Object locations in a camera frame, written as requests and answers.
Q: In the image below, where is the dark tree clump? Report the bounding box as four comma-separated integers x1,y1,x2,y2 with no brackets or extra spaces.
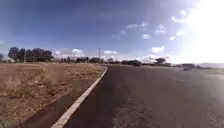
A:
7,46,54,63

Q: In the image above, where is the distant row of trees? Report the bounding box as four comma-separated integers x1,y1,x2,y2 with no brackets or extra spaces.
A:
54,55,174,67

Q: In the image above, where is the dark vehicle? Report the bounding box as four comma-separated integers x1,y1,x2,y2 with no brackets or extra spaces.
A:
181,63,196,72

